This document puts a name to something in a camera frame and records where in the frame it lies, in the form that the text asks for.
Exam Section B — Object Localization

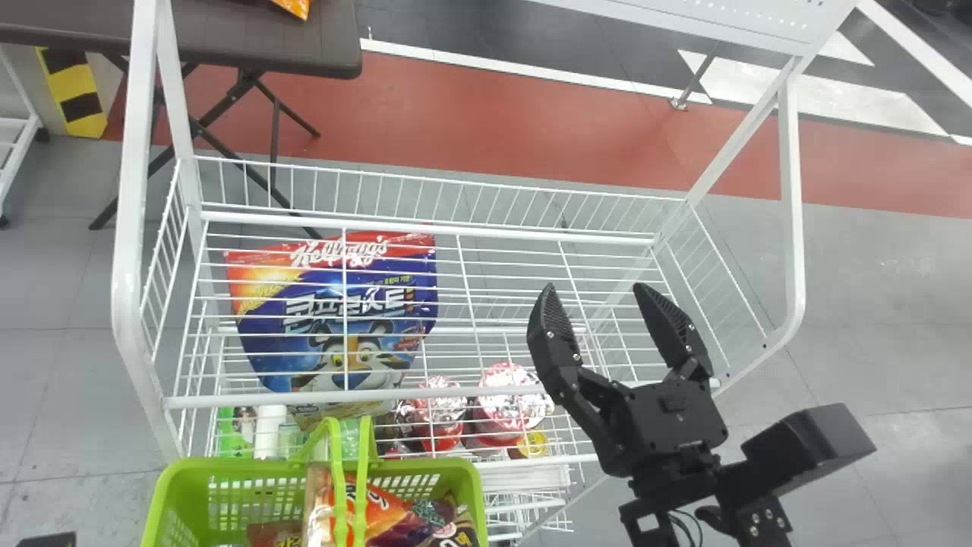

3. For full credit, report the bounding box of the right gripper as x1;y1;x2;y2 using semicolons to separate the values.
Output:
525;282;731;493

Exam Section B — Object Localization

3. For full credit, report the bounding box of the red noodle cup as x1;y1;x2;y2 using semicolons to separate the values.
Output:
472;362;556;448
411;375;469;454

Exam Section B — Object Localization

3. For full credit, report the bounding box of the black snack packet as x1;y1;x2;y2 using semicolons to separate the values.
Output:
391;492;481;547

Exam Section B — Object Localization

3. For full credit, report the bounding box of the blue cereal bag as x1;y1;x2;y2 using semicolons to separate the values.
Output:
224;231;440;394

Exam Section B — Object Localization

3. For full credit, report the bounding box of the white bottle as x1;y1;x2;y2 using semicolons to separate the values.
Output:
254;404;289;461

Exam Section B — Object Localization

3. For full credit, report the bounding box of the green bottle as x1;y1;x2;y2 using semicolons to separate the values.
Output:
216;406;256;460

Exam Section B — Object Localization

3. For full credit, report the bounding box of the green basket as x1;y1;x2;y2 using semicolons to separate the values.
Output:
140;416;490;547

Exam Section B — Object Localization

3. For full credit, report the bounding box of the black side table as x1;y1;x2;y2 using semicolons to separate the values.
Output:
0;0;364;232

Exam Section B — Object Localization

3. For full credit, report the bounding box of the white shelf trolley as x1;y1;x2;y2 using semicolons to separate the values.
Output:
0;46;51;229

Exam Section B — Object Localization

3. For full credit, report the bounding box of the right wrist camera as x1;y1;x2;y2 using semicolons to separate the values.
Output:
740;403;877;495

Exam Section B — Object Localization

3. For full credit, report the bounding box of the white wire rack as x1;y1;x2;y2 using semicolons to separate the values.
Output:
111;0;860;542

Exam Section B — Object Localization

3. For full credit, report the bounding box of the yellow black striped post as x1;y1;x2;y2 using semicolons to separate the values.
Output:
35;46;109;140

